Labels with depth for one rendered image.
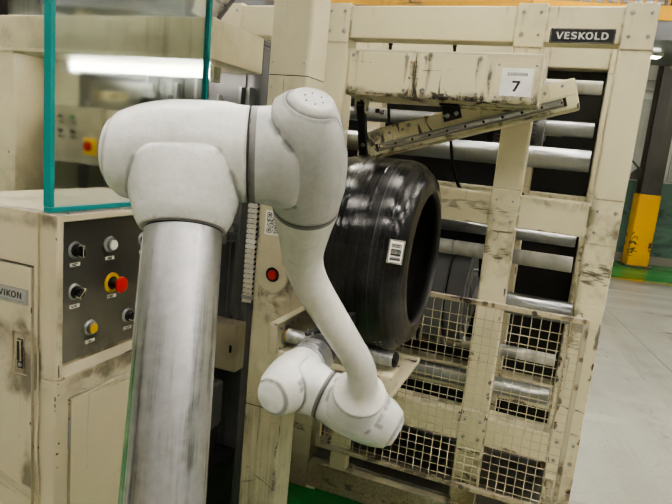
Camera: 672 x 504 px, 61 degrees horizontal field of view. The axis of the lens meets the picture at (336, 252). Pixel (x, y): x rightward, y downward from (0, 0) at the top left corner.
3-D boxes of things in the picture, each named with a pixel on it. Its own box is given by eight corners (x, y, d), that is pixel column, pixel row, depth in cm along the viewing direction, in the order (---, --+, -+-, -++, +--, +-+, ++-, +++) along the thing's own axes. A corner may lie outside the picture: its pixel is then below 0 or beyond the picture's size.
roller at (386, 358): (280, 335, 168) (286, 324, 171) (283, 345, 171) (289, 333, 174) (394, 361, 156) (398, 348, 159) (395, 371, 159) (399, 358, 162)
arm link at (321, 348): (286, 342, 125) (298, 331, 130) (286, 379, 127) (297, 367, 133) (325, 350, 121) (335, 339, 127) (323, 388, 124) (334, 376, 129)
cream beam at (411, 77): (343, 94, 187) (347, 47, 185) (367, 102, 210) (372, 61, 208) (537, 106, 166) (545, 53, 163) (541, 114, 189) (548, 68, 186)
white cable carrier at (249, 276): (241, 301, 183) (251, 151, 175) (249, 298, 188) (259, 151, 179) (253, 304, 182) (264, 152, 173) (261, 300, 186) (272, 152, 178)
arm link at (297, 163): (340, 178, 90) (253, 174, 89) (353, 73, 78) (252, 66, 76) (344, 235, 81) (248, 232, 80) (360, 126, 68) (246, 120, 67)
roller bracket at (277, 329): (266, 354, 168) (269, 322, 166) (320, 321, 204) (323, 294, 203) (277, 356, 166) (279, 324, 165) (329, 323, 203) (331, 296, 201)
